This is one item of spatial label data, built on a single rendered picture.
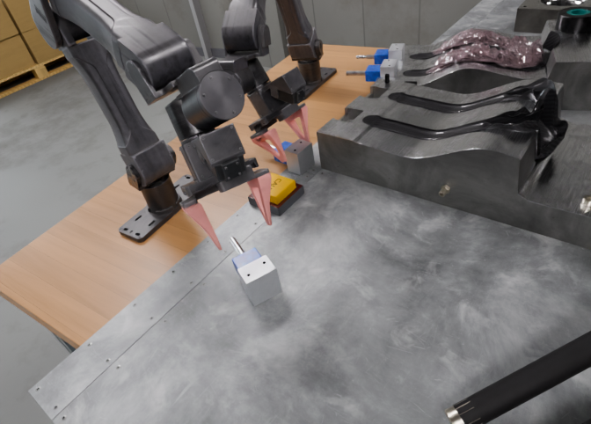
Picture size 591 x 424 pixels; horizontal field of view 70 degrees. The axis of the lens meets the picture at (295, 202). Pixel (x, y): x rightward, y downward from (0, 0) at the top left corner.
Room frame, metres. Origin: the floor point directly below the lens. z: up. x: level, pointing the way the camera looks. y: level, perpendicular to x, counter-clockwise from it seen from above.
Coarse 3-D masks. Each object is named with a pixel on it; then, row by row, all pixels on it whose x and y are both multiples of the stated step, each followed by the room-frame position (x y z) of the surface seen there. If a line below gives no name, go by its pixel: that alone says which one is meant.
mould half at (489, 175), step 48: (384, 96) 0.84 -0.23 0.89; (432, 96) 0.80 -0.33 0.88; (480, 96) 0.74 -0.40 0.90; (336, 144) 0.71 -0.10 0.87; (384, 144) 0.66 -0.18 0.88; (432, 144) 0.62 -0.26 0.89; (480, 144) 0.53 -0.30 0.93; (528, 144) 0.51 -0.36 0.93; (576, 144) 0.58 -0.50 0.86; (432, 192) 0.57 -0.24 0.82; (480, 192) 0.52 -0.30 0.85; (528, 192) 0.48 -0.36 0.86; (576, 192) 0.46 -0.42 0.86; (576, 240) 0.41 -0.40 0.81
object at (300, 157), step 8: (288, 144) 0.80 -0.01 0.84; (296, 144) 0.77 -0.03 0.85; (304, 144) 0.76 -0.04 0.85; (288, 152) 0.75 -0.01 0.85; (296, 152) 0.74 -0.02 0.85; (304, 152) 0.75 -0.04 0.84; (312, 152) 0.76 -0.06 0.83; (288, 160) 0.75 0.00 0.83; (296, 160) 0.73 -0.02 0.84; (304, 160) 0.74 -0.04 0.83; (312, 160) 0.76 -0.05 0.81; (288, 168) 0.75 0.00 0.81; (296, 168) 0.74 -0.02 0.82; (304, 168) 0.74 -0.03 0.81
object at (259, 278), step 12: (240, 252) 0.50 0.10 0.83; (252, 252) 0.49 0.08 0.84; (240, 264) 0.47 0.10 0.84; (252, 264) 0.45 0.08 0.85; (264, 264) 0.45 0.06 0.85; (240, 276) 0.44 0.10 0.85; (252, 276) 0.43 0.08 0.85; (264, 276) 0.43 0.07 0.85; (276, 276) 0.43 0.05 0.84; (252, 288) 0.42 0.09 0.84; (264, 288) 0.42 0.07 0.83; (276, 288) 0.43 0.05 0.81; (252, 300) 0.42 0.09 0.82; (264, 300) 0.42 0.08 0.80
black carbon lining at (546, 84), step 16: (544, 80) 0.66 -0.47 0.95; (400, 96) 0.83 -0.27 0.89; (416, 96) 0.81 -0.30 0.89; (496, 96) 0.70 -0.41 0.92; (512, 96) 0.65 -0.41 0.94; (528, 96) 0.63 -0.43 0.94; (544, 96) 0.60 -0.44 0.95; (448, 112) 0.73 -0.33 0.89; (512, 112) 0.58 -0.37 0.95; (528, 112) 0.58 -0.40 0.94; (544, 112) 0.63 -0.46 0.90; (384, 128) 0.71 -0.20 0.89; (400, 128) 0.71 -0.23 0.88; (416, 128) 0.70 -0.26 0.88; (448, 128) 0.66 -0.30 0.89; (464, 128) 0.63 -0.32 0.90; (480, 128) 0.58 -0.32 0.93; (496, 128) 0.57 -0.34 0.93; (512, 128) 0.55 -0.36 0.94; (528, 128) 0.54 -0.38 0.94; (544, 128) 0.62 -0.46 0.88; (560, 128) 0.59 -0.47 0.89; (544, 144) 0.58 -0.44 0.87
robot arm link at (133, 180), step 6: (168, 144) 0.73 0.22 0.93; (174, 156) 0.72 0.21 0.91; (126, 168) 0.69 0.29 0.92; (132, 168) 0.67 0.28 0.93; (132, 174) 0.67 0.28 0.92; (138, 174) 0.67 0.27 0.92; (132, 180) 0.68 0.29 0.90; (138, 180) 0.67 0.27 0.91; (156, 180) 0.70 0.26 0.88; (138, 186) 0.67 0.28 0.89; (144, 186) 0.68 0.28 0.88
